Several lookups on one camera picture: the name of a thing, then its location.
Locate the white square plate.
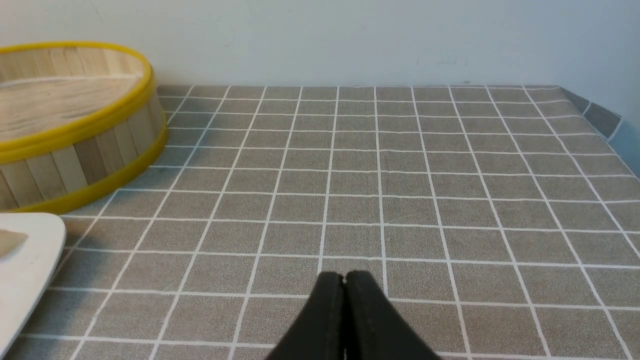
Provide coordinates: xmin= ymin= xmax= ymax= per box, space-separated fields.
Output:
xmin=0 ymin=212 xmax=67 ymax=357

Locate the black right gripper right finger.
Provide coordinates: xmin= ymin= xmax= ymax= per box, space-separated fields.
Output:
xmin=344 ymin=270 xmax=441 ymax=360

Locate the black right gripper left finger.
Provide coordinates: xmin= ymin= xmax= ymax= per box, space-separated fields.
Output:
xmin=267 ymin=272 xmax=345 ymax=360

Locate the bamboo steamer basket yellow rim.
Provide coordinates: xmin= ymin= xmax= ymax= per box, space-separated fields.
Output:
xmin=0 ymin=41 xmax=169 ymax=215

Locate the grey checked tablecloth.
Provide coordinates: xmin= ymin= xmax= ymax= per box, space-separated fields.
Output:
xmin=6 ymin=85 xmax=640 ymax=360

